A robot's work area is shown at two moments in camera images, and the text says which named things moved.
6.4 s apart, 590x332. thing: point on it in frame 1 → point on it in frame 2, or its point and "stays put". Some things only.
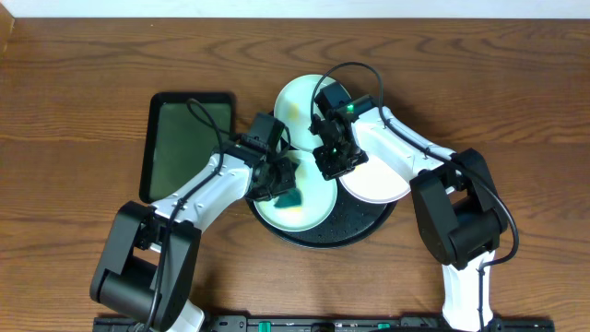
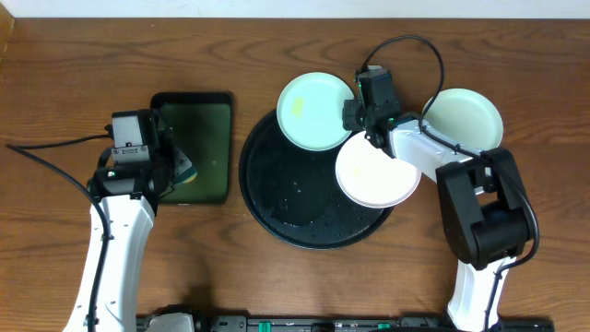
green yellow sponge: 291,199 → 184,172
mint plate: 293,109 stays put
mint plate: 319,196 → 466,118
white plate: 382,179 stays put
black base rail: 426,323 stays put
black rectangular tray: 184,128 stays put
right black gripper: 338,161 → 351,114
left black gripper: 280,180 → 165,150
